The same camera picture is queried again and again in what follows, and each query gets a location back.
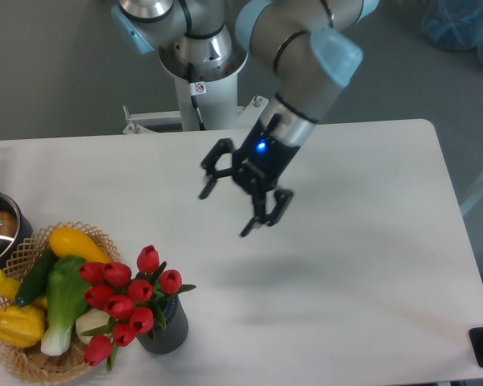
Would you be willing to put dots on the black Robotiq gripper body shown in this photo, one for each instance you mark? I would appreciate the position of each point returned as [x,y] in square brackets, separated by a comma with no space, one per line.
[260,161]

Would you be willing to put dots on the red tulip bouquet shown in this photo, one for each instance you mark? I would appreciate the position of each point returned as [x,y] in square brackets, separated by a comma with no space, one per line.
[134,302]

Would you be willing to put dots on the dark grey ribbed vase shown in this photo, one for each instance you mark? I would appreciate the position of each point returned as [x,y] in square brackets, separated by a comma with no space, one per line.
[165,340]

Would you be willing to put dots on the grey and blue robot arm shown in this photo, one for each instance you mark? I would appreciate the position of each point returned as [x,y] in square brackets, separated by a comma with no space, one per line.
[301,42]

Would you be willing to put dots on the yellow squash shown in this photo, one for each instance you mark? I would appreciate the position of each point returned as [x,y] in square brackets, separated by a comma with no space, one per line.
[70,242]

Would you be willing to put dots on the green bok choy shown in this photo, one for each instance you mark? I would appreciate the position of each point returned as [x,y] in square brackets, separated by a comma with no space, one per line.
[65,304]

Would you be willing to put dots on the white onion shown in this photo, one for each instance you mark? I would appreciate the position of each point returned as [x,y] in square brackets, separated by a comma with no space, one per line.
[88,321]

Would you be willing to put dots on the green cucumber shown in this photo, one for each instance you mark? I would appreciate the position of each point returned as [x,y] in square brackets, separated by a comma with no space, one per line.
[35,282]

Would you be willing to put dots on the blue plastic bag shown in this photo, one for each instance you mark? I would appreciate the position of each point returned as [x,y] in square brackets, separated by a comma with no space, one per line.
[455,25]

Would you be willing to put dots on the woven wicker basket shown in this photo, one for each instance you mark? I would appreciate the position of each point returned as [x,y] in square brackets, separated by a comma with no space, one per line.
[30,365]

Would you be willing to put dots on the small yellow gourd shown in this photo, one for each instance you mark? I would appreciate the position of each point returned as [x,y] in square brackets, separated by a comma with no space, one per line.
[9,287]

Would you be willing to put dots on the yellow bell pepper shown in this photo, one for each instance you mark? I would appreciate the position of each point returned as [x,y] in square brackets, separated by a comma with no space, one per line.
[21,326]

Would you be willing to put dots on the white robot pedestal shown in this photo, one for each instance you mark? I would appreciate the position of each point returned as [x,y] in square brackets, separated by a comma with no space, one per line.
[205,74]

